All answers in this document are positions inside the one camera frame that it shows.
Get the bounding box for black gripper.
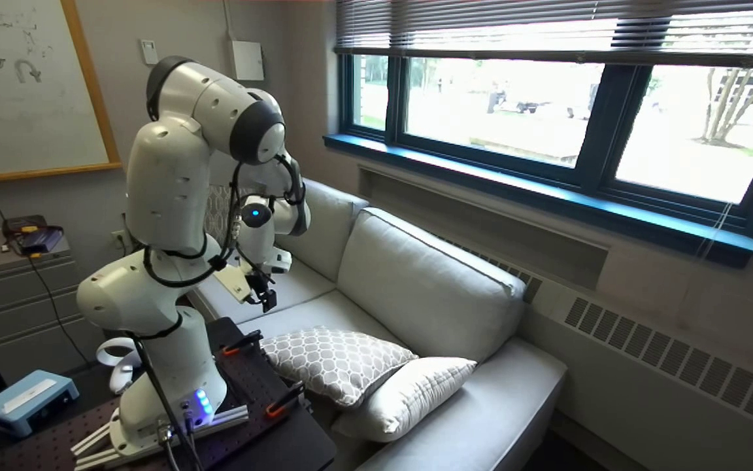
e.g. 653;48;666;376
242;264;283;314

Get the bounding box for beige lattice patterned pillow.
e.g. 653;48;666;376
259;324;420;412

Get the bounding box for grey couch back cushion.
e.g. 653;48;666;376
338;205;528;362
283;179;372;282

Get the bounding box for plain white pillow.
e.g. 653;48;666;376
332;353;477;446

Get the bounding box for grey fabric couch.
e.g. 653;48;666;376
187;179;570;471

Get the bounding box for black orange clamp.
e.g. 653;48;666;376
216;328;266;362
264;375;311;422

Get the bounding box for metal robot mounting plate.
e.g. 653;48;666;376
71;401;254;467

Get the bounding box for black robot table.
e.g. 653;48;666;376
8;314;339;471

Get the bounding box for white VR controller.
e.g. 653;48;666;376
94;335;148;397

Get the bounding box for grey drawer cabinet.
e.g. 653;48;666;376
0;227;109;388

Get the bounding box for black box device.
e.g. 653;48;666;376
0;213;71;257

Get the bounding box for light blue box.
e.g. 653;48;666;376
0;367;83;441

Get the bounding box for wood framed whiteboard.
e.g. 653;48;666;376
0;0;124;188

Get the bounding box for grey window blinds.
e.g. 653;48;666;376
332;0;753;65

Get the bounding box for wide blue framed window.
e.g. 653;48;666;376
321;0;753;269

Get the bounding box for light wrist camera box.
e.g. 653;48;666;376
215;259;254;303

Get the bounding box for thin black cable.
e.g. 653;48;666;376
0;124;94;369

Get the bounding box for white wall box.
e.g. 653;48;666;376
228;35;266;85

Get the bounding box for white wall thermostat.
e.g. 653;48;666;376
135;38;161;68

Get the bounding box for wall radiator with grille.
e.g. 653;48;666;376
502;259;753;471

